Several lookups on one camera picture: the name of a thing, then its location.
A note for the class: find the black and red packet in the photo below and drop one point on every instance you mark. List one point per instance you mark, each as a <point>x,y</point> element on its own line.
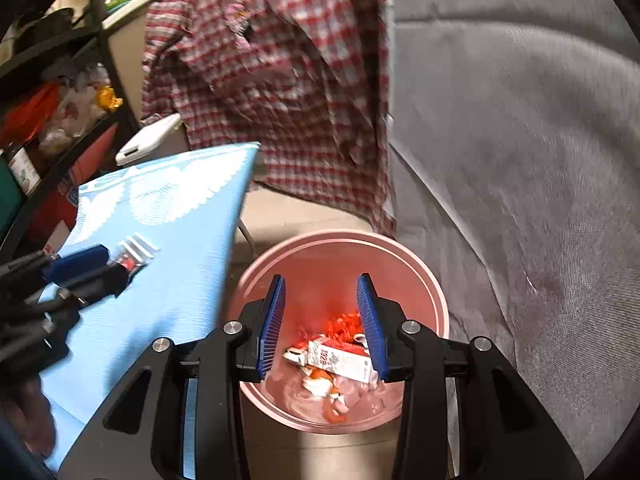
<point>125,263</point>

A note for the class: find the red cardboard box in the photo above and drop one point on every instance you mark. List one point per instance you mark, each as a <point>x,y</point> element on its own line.
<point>82,180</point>

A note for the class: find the red plaid shirt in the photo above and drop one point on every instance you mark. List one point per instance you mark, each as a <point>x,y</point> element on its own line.
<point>280,85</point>

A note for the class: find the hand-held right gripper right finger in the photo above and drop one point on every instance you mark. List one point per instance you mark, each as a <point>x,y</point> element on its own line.
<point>372,330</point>

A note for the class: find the red plastic bag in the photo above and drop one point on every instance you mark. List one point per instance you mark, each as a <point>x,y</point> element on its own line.
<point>340,330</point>

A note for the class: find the yellow shiny object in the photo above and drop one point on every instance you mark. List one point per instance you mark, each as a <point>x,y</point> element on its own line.
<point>107,97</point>

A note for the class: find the blue patterned tablecloth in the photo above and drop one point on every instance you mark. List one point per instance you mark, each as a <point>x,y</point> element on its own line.
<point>165,240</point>

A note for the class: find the silver striped packet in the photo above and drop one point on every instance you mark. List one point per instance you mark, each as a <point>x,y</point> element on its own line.
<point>137,247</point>

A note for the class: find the orange plastic bag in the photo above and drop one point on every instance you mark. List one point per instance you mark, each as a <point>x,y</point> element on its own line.
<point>30,110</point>

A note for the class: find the person's left hand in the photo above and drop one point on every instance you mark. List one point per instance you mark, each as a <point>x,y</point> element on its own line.
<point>22,415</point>

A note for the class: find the red and white carton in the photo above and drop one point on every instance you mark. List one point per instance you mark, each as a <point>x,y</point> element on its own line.
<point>342,360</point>

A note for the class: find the dark bottle with white label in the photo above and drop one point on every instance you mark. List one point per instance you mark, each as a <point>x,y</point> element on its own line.
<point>22,170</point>

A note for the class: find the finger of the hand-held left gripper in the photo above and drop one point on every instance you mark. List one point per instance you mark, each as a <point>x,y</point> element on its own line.
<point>100,282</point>
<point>75,261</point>

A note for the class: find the white tissue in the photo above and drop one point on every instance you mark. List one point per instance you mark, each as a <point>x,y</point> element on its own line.
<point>317,387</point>

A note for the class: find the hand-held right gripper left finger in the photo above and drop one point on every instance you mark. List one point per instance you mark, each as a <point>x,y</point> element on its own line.
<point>272,332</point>

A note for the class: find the red and white toothpaste box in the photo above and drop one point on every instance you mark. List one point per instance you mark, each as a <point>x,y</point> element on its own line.
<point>296,355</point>

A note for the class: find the white lidded bin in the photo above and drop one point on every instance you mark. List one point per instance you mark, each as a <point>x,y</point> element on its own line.
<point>147,140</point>

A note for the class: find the pink plastic bin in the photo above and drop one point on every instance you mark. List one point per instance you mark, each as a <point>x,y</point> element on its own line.
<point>320,270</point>

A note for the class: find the grey cloth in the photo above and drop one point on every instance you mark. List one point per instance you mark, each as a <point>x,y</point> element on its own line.
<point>510,160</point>

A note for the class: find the clear plastic bag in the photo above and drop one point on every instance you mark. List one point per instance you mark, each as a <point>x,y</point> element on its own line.
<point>70,115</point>

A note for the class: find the black shelf rack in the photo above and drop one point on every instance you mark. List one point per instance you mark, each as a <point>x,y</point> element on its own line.
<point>107,60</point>

